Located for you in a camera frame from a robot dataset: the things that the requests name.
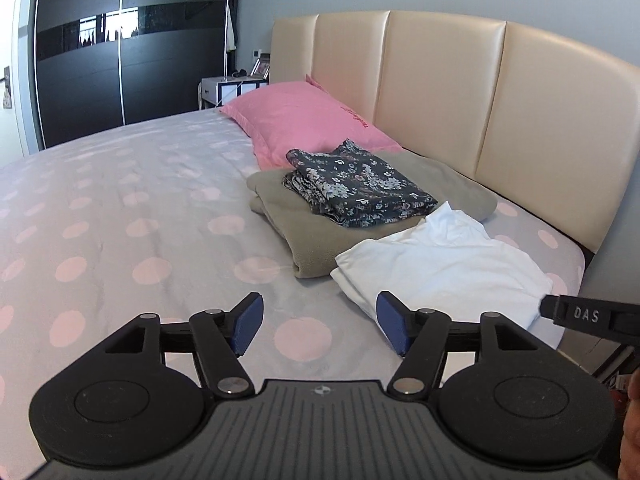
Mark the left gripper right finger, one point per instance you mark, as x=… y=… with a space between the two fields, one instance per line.
x=420 y=338

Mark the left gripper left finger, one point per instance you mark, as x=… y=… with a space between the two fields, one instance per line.
x=220 y=338

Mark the person's right hand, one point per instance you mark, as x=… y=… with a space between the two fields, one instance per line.
x=629 y=468

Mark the folded white garment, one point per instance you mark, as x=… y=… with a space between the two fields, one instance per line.
x=446 y=262

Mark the folded khaki fleece garment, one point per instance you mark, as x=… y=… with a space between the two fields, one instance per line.
x=315 y=240

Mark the pink polka-dot bed sheet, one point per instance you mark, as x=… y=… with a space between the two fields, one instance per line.
x=154 y=217

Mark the folded dark floral garment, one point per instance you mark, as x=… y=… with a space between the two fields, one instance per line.
x=355 y=188

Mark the beige headboard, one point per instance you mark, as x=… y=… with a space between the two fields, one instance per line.
x=546 y=122

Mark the pink pillow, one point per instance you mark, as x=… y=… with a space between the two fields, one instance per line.
x=302 y=115

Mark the white bedside table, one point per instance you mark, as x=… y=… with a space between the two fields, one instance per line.
x=219 y=91

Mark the white door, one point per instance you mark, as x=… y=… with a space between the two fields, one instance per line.
x=13 y=144

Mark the dark wardrobe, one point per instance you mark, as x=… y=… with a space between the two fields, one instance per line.
x=102 y=64

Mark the photo frame on nightstand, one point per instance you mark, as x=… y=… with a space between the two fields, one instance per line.
x=261 y=68

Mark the black door handle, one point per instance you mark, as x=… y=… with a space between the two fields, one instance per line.
x=6 y=88

